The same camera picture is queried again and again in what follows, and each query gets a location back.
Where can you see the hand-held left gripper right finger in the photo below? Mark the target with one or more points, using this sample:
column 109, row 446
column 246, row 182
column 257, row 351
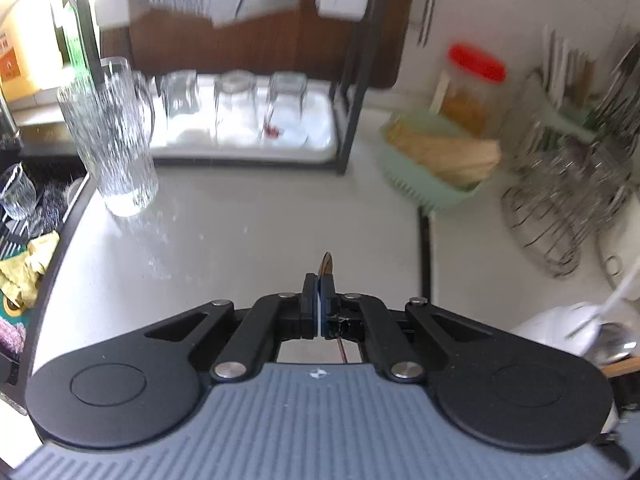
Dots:
column 327, row 300

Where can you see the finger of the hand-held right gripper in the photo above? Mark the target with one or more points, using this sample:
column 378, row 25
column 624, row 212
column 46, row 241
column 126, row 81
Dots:
column 627, row 392

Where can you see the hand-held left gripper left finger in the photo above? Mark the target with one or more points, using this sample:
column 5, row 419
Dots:
column 310, row 305

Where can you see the wooden chopstick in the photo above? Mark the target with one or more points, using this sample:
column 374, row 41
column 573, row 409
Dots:
column 622, row 366

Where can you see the white chopstick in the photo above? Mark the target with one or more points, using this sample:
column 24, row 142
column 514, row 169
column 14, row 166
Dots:
column 610, row 300

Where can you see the white ceramic mug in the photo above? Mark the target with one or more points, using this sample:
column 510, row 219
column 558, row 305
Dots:
column 555, row 327

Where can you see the white electric pot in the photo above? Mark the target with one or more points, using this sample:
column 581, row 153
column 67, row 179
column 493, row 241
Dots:
column 612, row 265

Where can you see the green plastic basket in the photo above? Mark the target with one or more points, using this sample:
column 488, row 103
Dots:
column 425, row 185

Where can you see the white drip tray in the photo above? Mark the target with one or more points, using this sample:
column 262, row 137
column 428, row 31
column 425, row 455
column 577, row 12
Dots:
column 315, row 130

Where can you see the dried noodle bundle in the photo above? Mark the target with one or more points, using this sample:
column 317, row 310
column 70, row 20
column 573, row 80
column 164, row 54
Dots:
column 450, row 152

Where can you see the clear drinking glass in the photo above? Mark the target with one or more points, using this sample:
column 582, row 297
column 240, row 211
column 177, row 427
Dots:
column 285, row 105
column 180, row 95
column 235, row 105

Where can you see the black dish rack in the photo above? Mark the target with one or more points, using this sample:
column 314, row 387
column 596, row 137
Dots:
column 358, row 85

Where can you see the textured glass pitcher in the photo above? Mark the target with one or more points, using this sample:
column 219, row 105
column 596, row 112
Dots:
column 115, row 150

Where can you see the plastic jar red lid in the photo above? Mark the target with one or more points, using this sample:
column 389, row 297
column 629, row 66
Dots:
column 472, row 90

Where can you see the clear glass mug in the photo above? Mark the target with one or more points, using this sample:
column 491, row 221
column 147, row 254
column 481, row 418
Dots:
column 530, row 105

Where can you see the green utensil caddy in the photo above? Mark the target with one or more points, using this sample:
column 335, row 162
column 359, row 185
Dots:
column 570, row 115

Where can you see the yellow cloth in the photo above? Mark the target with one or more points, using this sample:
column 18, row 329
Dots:
column 25, row 270

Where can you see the black sink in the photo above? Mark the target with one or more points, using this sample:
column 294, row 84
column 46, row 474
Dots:
column 55, row 170

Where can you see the pink scouring pad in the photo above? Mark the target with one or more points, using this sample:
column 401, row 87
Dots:
column 11, row 337

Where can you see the small clear glass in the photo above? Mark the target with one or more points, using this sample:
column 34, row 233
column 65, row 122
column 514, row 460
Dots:
column 17, row 195

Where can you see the row of hanging kitchen tools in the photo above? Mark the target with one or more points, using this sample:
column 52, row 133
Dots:
column 620, row 80

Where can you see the bunch of assorted chopsticks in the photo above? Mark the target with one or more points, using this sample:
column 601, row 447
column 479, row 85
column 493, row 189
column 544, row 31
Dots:
column 565, row 65

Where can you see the green bottle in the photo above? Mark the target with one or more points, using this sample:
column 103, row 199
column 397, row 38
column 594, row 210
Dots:
column 72, row 40

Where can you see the yellow oil bottle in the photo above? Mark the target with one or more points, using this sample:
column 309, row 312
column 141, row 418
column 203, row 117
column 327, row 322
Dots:
column 25, row 45

